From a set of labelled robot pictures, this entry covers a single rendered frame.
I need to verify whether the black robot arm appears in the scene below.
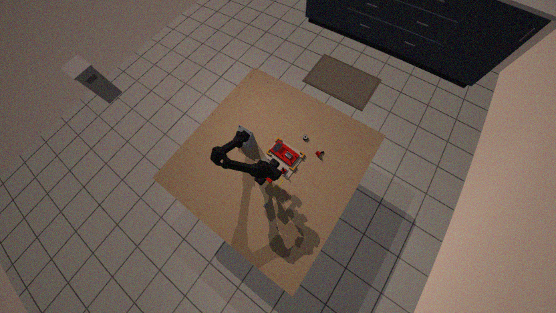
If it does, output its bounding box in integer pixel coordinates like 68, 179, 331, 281
211, 130, 282, 181

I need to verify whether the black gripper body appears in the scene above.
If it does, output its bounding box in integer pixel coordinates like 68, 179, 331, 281
254, 159, 280, 185

